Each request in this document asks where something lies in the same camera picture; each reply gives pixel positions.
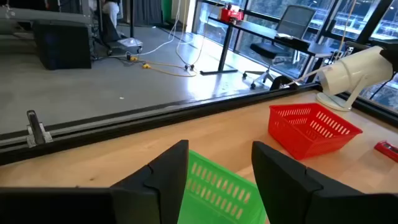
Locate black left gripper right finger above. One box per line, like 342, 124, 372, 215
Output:
251, 141, 364, 224

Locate black frame clamp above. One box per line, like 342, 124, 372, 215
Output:
269, 75, 300, 91
25, 110, 53, 149

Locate green panel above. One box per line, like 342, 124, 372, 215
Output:
160, 0, 173, 22

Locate black office desk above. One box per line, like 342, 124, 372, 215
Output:
200, 15, 335, 77

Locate green plastic basket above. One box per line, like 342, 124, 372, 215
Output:
177, 149, 267, 224

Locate grey mesh office chair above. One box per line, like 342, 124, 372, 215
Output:
242, 4, 318, 90

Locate black aluminium table frame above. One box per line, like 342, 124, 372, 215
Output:
0, 82, 398, 166

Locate red box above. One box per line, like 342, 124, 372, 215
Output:
217, 2, 245, 25

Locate black wheeled cart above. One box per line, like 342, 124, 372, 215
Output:
93, 0, 144, 57

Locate red rectangular block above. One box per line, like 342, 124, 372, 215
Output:
374, 140, 398, 163

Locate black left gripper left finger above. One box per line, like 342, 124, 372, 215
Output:
110, 139, 190, 224

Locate red plastic basket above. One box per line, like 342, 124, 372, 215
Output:
267, 103, 364, 161

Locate black flat device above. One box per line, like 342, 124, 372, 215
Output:
274, 32, 311, 50

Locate black cabinet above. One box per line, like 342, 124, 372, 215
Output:
32, 20, 93, 71

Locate yellow extension cable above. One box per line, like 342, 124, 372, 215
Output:
129, 55, 198, 78

